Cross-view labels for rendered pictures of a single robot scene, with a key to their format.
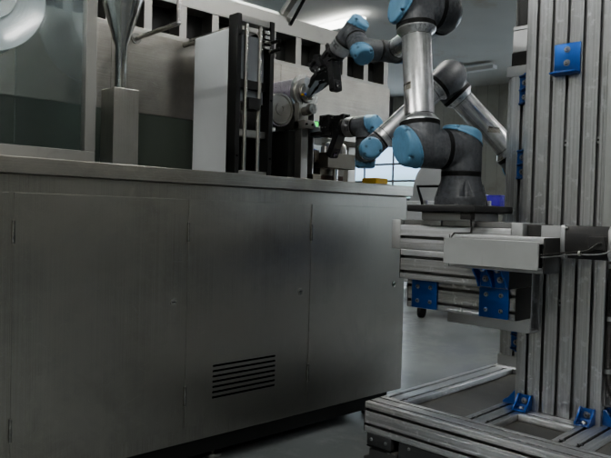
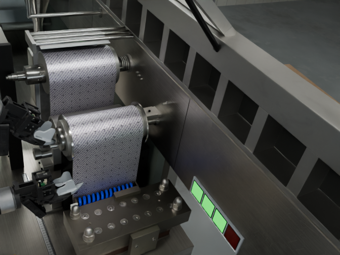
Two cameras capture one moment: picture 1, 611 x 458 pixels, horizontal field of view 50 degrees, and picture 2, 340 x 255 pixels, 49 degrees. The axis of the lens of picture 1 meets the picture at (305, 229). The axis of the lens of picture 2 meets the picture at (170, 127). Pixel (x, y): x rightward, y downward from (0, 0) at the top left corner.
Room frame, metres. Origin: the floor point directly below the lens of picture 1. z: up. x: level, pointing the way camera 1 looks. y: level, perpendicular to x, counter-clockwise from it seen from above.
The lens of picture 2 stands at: (2.98, -0.80, 2.02)
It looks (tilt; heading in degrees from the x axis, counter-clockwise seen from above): 37 degrees down; 96
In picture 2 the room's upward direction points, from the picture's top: 12 degrees clockwise
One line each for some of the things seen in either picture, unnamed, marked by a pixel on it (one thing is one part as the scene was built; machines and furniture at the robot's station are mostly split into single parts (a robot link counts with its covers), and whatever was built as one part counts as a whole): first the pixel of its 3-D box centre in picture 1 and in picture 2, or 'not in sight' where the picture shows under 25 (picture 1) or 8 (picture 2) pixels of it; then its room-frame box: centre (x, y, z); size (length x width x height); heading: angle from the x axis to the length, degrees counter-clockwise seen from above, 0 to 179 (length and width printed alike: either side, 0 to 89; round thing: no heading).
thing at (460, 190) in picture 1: (460, 188); not in sight; (1.95, -0.45, 0.87); 0.15 x 0.15 x 0.10
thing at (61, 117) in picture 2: (304, 94); (65, 137); (2.58, 0.02, 1.25); 0.15 x 0.01 x 0.15; 133
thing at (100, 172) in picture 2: (294, 133); (107, 172); (2.71, 0.06, 1.11); 0.23 x 0.01 x 0.18; 43
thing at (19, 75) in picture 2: not in sight; (15, 76); (2.35, 0.14, 1.33); 0.06 x 0.03 x 0.03; 43
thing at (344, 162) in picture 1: (307, 163); (128, 216); (2.82, 0.00, 1.00); 0.40 x 0.16 x 0.06; 43
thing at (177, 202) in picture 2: not in sight; (177, 202); (2.97, 0.07, 1.05); 0.04 x 0.04 x 0.04
